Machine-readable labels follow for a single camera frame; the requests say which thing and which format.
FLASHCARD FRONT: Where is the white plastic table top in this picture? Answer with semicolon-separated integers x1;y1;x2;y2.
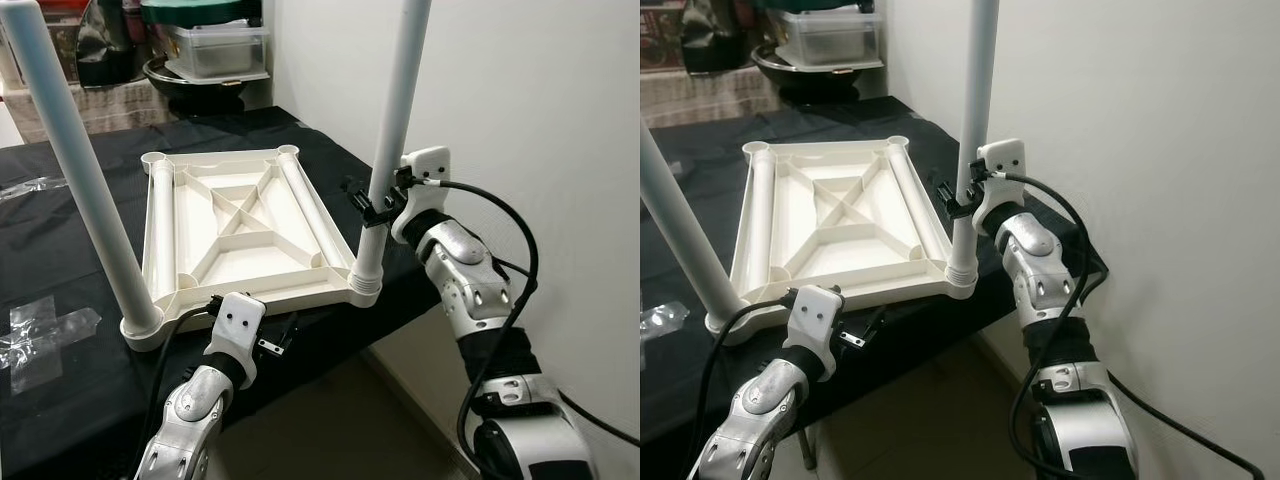
120;145;383;351
705;135;979;348

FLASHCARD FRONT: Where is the white plastic table leg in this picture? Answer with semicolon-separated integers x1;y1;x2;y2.
275;148;353;276
945;0;1001;291
880;140;951;266
348;0;433;301
640;120;756;341
0;0;166;346
145;160;181;301
745;150;783;291

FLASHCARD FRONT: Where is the black tablecloth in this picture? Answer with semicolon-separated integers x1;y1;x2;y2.
0;105;441;480
640;95;1109;480

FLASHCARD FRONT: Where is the clear lidded plastic container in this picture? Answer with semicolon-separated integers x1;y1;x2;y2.
160;22;271;81
775;8;886;69

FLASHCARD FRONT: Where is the crumpled clear tape piece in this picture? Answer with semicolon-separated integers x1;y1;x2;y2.
640;300;691;346
5;293;103;393

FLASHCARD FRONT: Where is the dark green round lid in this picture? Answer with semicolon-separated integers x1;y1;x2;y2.
140;0;263;26
770;0;871;13

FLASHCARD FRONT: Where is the beige patterned cloth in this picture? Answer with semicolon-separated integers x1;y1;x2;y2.
0;80;181;146
640;68;791;131

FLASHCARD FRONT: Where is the shiny black plastic bag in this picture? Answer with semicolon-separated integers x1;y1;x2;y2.
680;0;761;73
75;0;151;89

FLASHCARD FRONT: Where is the clear plastic bag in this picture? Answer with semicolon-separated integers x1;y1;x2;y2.
0;175;66;204

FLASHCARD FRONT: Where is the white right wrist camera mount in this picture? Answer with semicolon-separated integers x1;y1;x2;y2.
390;146;451;244
972;138;1028;233

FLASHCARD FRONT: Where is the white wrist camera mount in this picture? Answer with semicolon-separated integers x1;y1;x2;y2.
390;146;451;244
972;138;1028;233
782;285;843;379
203;292;268;363

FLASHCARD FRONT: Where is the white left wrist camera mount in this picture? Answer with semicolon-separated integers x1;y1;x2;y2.
782;285;843;379
203;292;268;363

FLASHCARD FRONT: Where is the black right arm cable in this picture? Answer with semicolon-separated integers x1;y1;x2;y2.
1005;172;1266;480
420;178;641;480

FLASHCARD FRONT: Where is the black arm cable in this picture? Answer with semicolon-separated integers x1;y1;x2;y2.
1005;172;1266;480
420;178;641;480
148;305;216;461
690;290;796;471

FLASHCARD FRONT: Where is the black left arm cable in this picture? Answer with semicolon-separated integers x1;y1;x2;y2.
690;290;796;471
148;305;216;461

